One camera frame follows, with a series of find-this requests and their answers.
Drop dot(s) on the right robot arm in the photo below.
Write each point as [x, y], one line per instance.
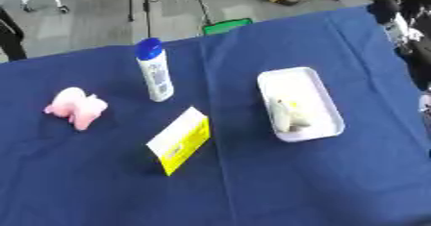
[405, 21]

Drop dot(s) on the white open box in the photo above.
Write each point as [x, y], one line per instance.
[306, 98]

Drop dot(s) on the white and yellow carton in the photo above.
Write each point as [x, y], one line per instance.
[180, 139]

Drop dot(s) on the white bottle with blue cap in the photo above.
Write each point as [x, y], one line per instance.
[154, 72]

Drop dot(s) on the white soft toy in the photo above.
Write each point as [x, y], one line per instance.
[286, 116]

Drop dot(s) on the green crate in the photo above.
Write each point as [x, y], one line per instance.
[225, 26]

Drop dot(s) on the black tripod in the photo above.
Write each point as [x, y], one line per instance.
[146, 2]

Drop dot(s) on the pink soft toy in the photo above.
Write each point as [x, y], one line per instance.
[77, 107]

